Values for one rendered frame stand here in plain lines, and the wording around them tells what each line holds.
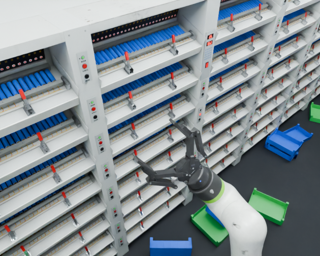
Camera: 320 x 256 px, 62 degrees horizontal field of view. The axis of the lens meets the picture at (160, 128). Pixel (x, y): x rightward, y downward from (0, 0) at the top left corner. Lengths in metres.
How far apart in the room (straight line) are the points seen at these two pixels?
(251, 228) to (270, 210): 1.81
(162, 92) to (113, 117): 0.31
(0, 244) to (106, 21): 1.07
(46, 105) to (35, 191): 0.42
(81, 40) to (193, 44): 0.64
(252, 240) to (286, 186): 2.05
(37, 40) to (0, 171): 0.52
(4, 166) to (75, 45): 0.53
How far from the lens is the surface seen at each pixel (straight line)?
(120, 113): 1.27
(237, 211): 0.83
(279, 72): 2.57
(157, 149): 1.63
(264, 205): 2.63
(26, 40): 0.94
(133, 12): 1.09
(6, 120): 1.05
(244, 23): 1.76
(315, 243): 2.61
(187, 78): 1.51
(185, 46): 1.40
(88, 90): 1.09
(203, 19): 1.41
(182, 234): 2.34
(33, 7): 1.24
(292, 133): 3.41
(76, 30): 0.98
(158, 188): 1.94
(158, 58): 1.29
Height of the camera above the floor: 2.09
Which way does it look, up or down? 42 degrees down
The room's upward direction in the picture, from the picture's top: straight up
